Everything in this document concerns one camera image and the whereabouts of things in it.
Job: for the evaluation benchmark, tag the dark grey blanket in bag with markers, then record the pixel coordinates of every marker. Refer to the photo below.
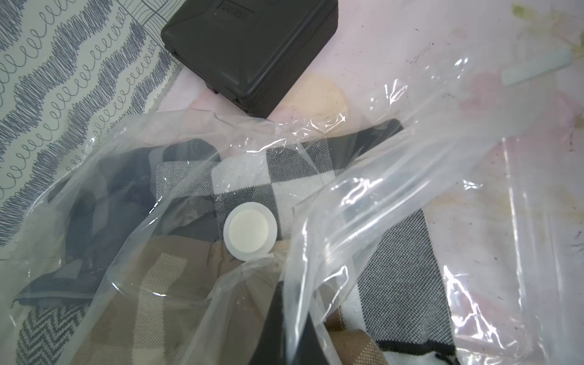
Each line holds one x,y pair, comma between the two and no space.
118,195

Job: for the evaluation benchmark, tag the black white herringbone knit blanket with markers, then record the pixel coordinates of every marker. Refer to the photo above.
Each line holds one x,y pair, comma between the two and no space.
45,333

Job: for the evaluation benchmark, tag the white round bag valve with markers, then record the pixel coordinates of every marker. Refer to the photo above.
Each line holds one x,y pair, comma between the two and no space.
250,231

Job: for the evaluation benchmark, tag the clear plastic vacuum bag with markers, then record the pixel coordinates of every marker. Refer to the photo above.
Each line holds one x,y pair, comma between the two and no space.
359,283

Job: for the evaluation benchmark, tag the beige striped blanket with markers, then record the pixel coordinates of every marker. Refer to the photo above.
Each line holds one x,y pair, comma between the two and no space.
189,301

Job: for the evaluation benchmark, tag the black plastic tool case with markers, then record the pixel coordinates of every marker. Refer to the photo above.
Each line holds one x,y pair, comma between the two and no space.
250,52

